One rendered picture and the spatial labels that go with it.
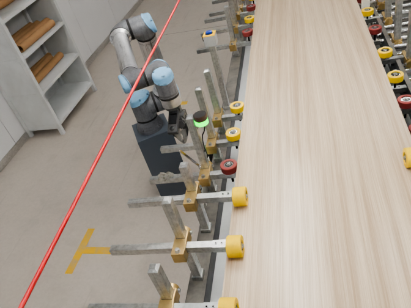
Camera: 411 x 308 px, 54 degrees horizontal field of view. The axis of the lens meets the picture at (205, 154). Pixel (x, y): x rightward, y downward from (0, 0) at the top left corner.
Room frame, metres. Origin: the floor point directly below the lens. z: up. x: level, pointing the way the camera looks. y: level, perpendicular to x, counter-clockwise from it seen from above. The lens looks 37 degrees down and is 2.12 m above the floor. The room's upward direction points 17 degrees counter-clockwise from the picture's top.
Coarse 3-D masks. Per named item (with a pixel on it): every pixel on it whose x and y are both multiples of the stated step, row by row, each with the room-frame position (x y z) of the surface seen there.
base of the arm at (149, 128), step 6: (150, 120) 2.41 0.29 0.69; (156, 120) 2.43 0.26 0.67; (162, 120) 2.47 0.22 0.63; (138, 126) 2.44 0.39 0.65; (144, 126) 2.40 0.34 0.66; (150, 126) 2.40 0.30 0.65; (156, 126) 2.40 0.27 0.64; (162, 126) 2.43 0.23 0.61; (138, 132) 2.45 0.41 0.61; (144, 132) 2.40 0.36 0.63; (150, 132) 2.38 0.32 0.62; (156, 132) 2.39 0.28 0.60
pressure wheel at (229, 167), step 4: (224, 160) 1.49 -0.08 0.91; (228, 160) 1.49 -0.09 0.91; (232, 160) 1.48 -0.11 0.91; (220, 164) 1.47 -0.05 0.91; (224, 164) 1.47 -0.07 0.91; (228, 164) 1.45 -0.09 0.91; (232, 164) 1.45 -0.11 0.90; (236, 164) 1.44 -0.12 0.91; (224, 168) 1.44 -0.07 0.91; (228, 168) 1.43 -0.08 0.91; (232, 168) 1.42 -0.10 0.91; (236, 168) 1.43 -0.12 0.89; (224, 172) 1.43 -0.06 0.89; (228, 172) 1.42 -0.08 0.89; (232, 172) 1.42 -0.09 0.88; (232, 180) 1.45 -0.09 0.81
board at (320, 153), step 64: (256, 0) 3.45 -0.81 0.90; (320, 0) 3.03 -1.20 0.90; (256, 64) 2.33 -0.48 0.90; (320, 64) 2.09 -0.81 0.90; (256, 128) 1.67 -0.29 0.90; (320, 128) 1.52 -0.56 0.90; (384, 128) 1.38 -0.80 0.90; (256, 192) 1.23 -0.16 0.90; (320, 192) 1.12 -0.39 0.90; (384, 192) 1.03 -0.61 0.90; (256, 256) 0.92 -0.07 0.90; (320, 256) 0.84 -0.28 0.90; (384, 256) 0.77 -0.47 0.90
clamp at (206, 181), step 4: (212, 164) 1.56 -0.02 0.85; (212, 168) 1.55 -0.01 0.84; (200, 172) 1.51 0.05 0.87; (204, 172) 1.50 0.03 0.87; (208, 172) 1.49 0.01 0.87; (200, 176) 1.48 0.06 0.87; (208, 176) 1.46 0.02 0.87; (200, 180) 1.46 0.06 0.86; (204, 180) 1.45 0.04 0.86; (208, 180) 1.45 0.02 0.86; (200, 184) 1.46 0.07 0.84; (204, 184) 1.45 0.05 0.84; (208, 184) 1.45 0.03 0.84
